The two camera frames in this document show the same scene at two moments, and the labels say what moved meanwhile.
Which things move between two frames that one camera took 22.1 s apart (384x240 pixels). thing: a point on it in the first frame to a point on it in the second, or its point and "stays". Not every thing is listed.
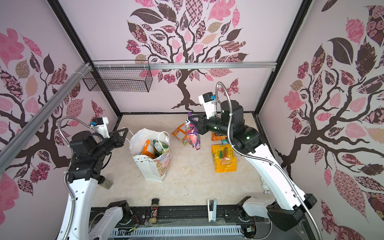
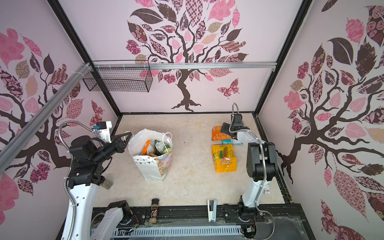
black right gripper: x=201 y=124 to x=227 y=128
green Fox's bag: x=159 y=147 stays
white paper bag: x=155 y=169 stays
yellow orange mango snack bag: x=224 y=159 stays
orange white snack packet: x=180 y=133 to x=152 y=155
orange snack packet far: x=215 y=137 stays
